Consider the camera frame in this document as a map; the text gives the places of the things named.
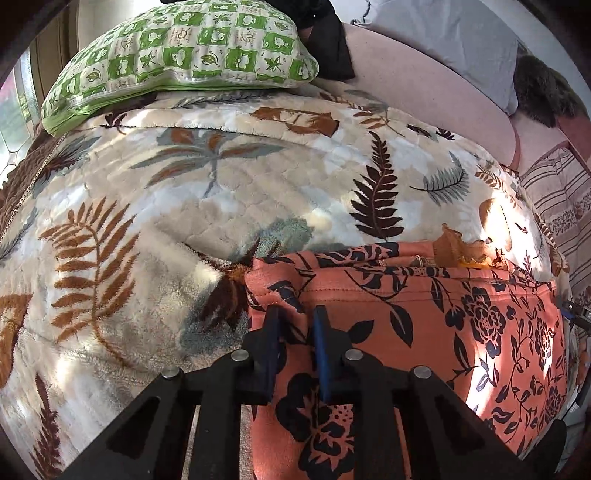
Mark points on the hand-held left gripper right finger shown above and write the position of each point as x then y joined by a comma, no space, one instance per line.
322,355

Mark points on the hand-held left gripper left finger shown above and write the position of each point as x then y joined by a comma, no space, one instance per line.
272,350

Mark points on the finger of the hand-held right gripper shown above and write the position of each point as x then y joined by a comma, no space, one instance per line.
576,310

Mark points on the orange floral shirt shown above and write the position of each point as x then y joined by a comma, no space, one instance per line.
415,332

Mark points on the pink striped bedding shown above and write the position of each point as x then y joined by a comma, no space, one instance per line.
561,203

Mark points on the leaf print fleece blanket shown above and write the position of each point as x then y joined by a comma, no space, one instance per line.
184,194

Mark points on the dark furry cushion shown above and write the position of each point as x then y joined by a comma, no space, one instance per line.
545,94

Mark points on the pink rolled quilt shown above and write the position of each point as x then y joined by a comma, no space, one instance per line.
425,101

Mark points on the grey pillow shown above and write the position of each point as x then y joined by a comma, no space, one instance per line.
452,41

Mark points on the brown lace-edged bedspread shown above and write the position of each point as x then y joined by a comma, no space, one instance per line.
23,184

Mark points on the green checkered pillow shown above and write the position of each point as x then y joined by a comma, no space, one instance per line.
184,50

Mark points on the black garment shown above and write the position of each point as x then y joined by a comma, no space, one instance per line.
328,41

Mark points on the stained glass window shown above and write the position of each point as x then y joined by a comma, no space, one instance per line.
18,101

